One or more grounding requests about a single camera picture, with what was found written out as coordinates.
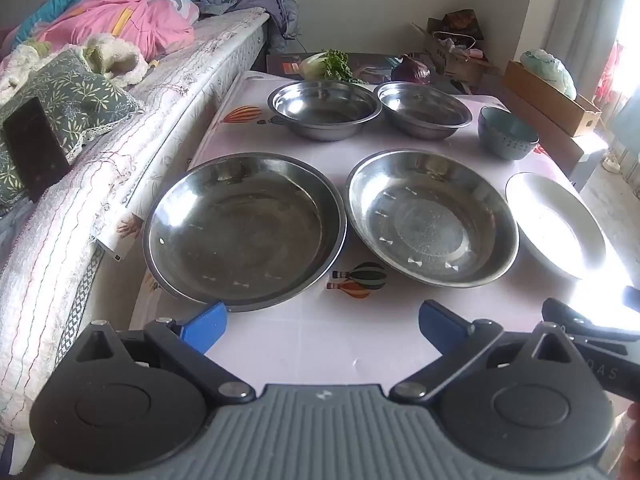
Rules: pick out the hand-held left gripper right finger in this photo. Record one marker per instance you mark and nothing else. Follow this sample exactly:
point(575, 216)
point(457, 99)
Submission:
point(442, 327)

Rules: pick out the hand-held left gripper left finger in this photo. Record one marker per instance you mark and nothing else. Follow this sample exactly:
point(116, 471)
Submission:
point(205, 327)

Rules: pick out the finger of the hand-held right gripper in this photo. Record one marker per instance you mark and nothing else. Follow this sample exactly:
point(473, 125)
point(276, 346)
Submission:
point(570, 317)
point(600, 347)

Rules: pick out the white ceramic plate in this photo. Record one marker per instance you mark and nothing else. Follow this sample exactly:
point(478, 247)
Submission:
point(550, 225)

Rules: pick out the large stainless steel plate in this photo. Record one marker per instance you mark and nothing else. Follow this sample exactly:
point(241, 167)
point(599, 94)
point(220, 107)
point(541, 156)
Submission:
point(240, 230)
point(430, 220)

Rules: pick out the teal patterned ceramic bowl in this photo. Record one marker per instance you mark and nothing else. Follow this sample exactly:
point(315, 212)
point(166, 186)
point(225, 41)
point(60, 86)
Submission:
point(505, 145)

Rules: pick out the stainless steel bowl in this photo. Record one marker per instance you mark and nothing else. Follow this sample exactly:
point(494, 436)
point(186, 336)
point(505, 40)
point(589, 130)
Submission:
point(425, 107)
point(320, 105)

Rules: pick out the person's right hand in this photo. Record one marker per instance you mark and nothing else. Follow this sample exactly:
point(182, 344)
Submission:
point(634, 435)

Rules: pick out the pink balloon-print tablecloth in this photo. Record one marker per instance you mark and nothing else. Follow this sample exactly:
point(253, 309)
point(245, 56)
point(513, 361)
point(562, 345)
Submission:
point(320, 320)

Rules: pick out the white printed card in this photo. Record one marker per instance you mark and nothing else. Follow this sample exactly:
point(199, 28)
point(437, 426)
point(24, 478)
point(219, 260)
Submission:
point(122, 235)

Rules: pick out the dark brown side cabinet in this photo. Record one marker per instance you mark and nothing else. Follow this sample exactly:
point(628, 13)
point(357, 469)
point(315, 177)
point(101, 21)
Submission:
point(575, 160)

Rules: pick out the white power strip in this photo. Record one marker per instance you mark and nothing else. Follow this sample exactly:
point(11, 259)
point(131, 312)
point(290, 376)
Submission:
point(612, 164)

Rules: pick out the white quilted mattress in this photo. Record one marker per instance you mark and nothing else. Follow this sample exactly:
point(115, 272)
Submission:
point(165, 110)

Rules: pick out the long cardboard box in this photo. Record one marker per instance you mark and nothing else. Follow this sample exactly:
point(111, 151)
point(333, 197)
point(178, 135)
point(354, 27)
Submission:
point(545, 95)

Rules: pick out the black smartphone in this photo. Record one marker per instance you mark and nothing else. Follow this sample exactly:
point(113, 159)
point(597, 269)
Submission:
point(35, 150)

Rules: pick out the pale green plastic bag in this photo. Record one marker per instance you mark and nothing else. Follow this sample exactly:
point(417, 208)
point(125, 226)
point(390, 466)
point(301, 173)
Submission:
point(547, 67)

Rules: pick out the open cardboard box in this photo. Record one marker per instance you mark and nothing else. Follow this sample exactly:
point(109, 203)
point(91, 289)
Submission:
point(450, 60)

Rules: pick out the green leaf-print pillow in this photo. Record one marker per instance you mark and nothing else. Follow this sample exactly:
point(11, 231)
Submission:
point(75, 90)

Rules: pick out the green bok choy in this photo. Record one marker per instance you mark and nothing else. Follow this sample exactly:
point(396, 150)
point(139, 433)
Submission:
point(332, 65)

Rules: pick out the white fluffy blanket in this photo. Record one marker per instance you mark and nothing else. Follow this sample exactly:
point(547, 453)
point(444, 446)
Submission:
point(115, 55)

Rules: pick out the dark printed bag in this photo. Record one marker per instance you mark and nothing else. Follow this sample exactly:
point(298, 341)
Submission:
point(455, 22)

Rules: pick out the pink and blue quilt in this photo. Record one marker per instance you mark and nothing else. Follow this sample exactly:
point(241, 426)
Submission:
point(125, 20)

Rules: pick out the grey crumpled clothing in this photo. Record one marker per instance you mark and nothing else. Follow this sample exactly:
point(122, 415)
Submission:
point(260, 5)

